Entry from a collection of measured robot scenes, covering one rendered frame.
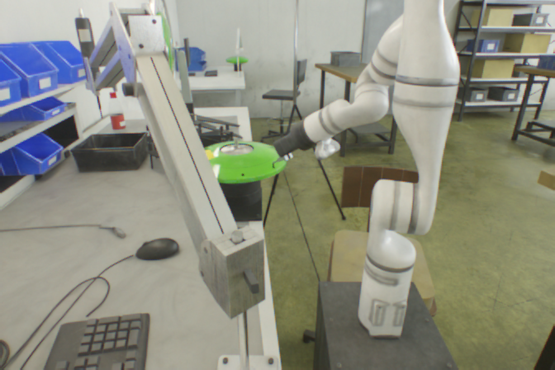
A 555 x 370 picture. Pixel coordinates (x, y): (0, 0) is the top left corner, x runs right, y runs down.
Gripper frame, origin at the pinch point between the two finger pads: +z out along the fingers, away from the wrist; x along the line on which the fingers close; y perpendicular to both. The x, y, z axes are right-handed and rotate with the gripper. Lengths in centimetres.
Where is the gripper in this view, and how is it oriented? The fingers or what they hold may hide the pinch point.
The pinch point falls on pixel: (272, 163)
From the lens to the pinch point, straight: 93.4
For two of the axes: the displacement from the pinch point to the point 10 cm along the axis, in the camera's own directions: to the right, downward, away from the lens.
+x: -6.1, 3.0, -7.4
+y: -4.6, -8.9, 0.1
